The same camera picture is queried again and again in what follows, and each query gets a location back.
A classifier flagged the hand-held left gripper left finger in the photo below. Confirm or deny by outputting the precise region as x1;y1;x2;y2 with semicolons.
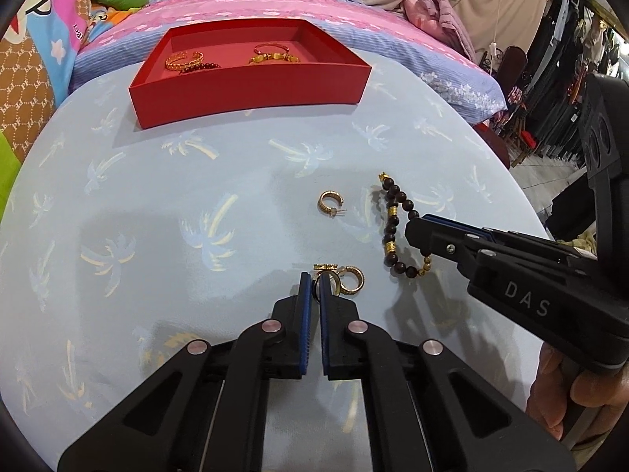
58;272;315;472

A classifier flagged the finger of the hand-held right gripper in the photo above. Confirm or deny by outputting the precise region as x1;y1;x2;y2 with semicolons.
405;217;497;281
423;214;595;261

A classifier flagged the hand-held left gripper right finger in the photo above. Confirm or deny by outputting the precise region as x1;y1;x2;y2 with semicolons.
319;285;576;472

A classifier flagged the dark brown bead bracelet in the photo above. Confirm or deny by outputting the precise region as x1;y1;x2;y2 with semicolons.
377;172;436;278

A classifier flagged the gold ring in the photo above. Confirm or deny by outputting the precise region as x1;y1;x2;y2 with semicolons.
313;264;343;301

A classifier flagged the gold hoop earring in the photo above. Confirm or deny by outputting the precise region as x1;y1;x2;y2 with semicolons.
318;190;349;218
339;265;366;298

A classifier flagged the translucent yellow bead bracelet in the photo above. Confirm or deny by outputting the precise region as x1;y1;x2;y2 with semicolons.
248;53;302;66

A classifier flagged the red jewelry box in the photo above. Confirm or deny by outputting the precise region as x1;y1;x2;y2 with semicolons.
129;18;372;129

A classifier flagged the gold woven chain bangle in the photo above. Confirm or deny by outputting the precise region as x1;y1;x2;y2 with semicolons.
164;50;204;71

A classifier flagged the person's right hand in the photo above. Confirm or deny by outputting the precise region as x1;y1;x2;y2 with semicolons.
528;341;629;443

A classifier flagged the dark red cushion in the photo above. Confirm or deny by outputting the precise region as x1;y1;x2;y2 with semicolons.
474;120;512;168

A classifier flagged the rack of hanging clothes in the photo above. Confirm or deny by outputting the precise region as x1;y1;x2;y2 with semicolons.
511;0;629;168

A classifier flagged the pink and blue pillow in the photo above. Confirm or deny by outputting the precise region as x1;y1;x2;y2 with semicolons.
69;0;507;126

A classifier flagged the purple quilted cloth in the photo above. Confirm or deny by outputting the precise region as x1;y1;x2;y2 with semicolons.
403;0;477;62

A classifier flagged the monkey-printed colourful blanket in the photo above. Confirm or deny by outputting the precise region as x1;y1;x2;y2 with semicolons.
0;0;94;217

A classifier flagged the white charger cable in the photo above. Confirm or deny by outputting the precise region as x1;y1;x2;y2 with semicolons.
489;0;507;67

